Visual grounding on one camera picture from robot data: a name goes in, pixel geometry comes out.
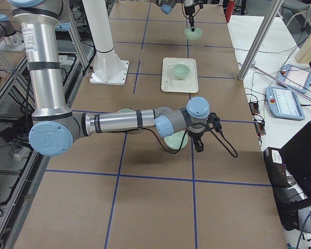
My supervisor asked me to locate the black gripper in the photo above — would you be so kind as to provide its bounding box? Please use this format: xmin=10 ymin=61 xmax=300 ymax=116
xmin=188 ymin=113 xmax=221 ymax=153
xmin=182 ymin=0 xmax=204 ymax=32

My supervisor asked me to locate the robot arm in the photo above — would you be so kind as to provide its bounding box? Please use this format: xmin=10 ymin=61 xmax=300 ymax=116
xmin=150 ymin=0 xmax=204 ymax=32
xmin=10 ymin=1 xmax=222 ymax=157

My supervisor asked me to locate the red cylinder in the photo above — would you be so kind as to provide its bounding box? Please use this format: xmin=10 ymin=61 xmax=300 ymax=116
xmin=225 ymin=0 xmax=236 ymax=23

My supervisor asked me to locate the green bowl on tray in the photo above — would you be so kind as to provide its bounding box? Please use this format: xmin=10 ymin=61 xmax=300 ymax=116
xmin=172 ymin=64 xmax=190 ymax=80

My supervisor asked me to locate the cream bear tray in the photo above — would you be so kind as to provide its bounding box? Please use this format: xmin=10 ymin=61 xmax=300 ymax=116
xmin=161 ymin=58 xmax=199 ymax=93

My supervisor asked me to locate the green bowl with ice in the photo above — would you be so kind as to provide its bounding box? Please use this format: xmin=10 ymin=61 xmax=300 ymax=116
xmin=117 ymin=108 xmax=135 ymax=114

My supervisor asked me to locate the black box device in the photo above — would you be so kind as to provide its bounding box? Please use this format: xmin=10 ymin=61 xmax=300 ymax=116
xmin=263 ymin=147 xmax=296 ymax=188

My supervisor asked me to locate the teach pendant near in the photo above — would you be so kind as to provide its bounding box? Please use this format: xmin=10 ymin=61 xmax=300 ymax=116
xmin=265 ymin=86 xmax=305 ymax=121

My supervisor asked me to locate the teach pendant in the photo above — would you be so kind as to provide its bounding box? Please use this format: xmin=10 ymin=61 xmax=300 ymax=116
xmin=265 ymin=86 xmax=305 ymax=121
xmin=276 ymin=64 xmax=311 ymax=93

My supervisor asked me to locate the black monitor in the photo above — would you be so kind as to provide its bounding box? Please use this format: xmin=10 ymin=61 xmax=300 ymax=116
xmin=280 ymin=121 xmax=311 ymax=197

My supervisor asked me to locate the teach pendant far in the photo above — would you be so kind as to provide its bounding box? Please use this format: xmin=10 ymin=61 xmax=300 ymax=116
xmin=276 ymin=64 xmax=311 ymax=93

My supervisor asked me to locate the aluminium frame post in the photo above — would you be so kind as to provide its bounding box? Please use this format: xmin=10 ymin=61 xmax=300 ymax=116
xmin=238 ymin=0 xmax=284 ymax=81

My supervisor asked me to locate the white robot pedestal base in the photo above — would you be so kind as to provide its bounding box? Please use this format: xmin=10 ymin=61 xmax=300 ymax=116
xmin=83 ymin=0 xmax=129 ymax=85

